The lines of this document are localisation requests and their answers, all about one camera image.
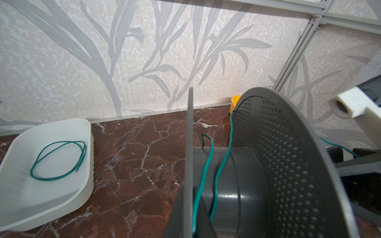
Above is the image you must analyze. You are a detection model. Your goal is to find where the yellow plastic bin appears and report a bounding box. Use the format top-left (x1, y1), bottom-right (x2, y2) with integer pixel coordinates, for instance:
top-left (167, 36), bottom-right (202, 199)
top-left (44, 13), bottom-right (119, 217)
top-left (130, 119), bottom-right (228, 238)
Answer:
top-left (229, 95), bottom-right (242, 114)

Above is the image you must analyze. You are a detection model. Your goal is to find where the white wire basket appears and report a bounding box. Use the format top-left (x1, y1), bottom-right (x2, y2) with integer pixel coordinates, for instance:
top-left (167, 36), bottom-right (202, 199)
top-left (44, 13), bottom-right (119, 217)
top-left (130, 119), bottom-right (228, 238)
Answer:
top-left (344, 51), bottom-right (381, 90)

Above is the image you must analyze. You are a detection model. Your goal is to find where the green cable coil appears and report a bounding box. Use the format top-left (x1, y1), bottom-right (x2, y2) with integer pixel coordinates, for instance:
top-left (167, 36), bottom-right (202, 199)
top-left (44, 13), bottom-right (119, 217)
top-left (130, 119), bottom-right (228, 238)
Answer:
top-left (29, 140), bottom-right (87, 181)

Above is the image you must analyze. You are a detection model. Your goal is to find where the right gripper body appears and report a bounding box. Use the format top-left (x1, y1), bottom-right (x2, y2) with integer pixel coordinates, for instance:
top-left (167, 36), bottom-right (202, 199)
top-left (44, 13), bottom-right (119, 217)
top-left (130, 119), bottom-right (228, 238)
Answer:
top-left (326, 146), bottom-right (381, 228)

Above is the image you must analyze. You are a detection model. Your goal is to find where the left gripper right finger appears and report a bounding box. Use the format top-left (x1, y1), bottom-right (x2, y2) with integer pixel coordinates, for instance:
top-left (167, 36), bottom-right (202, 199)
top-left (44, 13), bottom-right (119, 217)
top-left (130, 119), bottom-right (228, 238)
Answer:
top-left (193, 199), bottom-right (217, 238)

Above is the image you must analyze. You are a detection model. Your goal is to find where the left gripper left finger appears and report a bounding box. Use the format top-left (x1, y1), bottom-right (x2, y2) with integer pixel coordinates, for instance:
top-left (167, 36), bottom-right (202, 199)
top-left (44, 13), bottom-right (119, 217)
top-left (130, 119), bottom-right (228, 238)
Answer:
top-left (162, 186), bottom-right (184, 238)

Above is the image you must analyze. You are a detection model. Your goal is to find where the white plastic bin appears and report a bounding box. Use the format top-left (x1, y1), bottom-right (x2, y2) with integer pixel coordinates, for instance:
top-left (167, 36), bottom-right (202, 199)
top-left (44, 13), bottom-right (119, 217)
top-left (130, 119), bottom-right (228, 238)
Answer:
top-left (1, 118), bottom-right (94, 232)

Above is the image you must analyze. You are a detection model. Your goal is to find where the grey perforated spool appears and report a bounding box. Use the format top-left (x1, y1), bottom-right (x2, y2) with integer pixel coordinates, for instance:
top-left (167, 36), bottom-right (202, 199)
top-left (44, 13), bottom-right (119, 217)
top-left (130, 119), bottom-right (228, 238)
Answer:
top-left (182, 87), bottom-right (358, 238)

